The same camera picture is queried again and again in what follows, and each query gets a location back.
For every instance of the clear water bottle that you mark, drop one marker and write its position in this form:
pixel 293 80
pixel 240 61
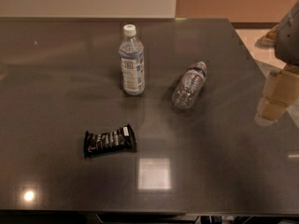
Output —
pixel 188 88

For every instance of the black rxbar chocolate wrapper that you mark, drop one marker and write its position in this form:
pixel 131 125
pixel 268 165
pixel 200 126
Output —
pixel 104 143

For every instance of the upright labelled water bottle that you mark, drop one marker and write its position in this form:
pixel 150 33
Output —
pixel 131 52

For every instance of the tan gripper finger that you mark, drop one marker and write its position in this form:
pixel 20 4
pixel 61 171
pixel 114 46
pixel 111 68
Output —
pixel 284 91
pixel 267 112

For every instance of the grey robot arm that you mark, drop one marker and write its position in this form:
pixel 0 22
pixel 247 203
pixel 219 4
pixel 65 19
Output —
pixel 286 38

